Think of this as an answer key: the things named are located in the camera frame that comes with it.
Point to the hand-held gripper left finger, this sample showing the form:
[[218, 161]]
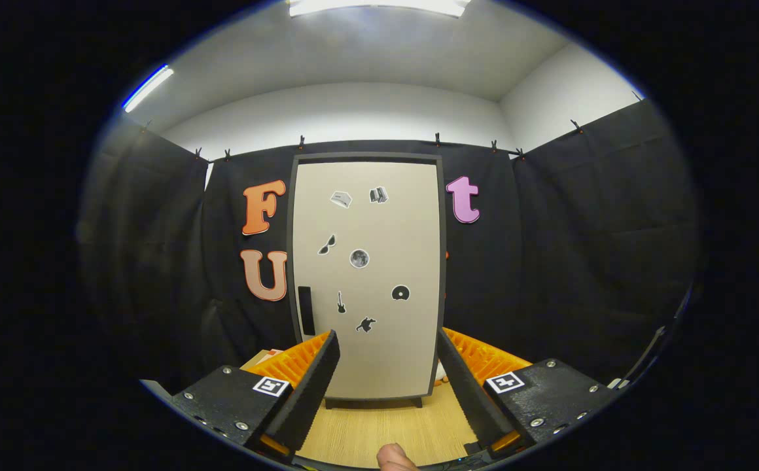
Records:
[[311, 392]]

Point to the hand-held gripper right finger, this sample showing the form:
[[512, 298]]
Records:
[[468, 392]]

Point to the dark grey shoe cabinet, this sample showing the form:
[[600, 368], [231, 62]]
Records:
[[366, 157]]

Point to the black backdrop cloth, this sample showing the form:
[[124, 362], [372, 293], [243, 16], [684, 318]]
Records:
[[582, 261]]

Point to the narrow ceiling light panel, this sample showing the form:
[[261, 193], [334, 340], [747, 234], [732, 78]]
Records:
[[147, 88]]

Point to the wide ceiling light panel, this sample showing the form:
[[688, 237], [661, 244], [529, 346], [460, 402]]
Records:
[[379, 6]]

